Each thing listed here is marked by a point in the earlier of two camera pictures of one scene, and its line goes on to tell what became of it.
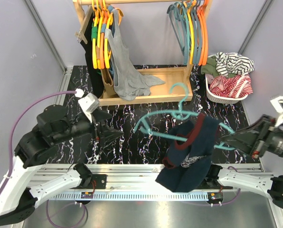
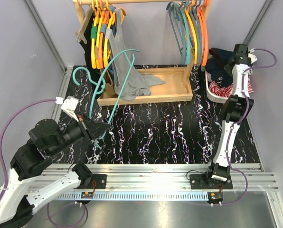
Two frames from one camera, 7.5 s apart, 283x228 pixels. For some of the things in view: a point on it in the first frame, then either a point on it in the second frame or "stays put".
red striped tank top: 235,86 stays put
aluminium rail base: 135,182 stays put
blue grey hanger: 185,52 stays put
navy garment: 191,145 to 215,66
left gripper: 107,135 to 93,129
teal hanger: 176,97 to 103,84
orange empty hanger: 202,12 stays put
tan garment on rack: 108,91 stays put
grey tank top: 130,81 stays put
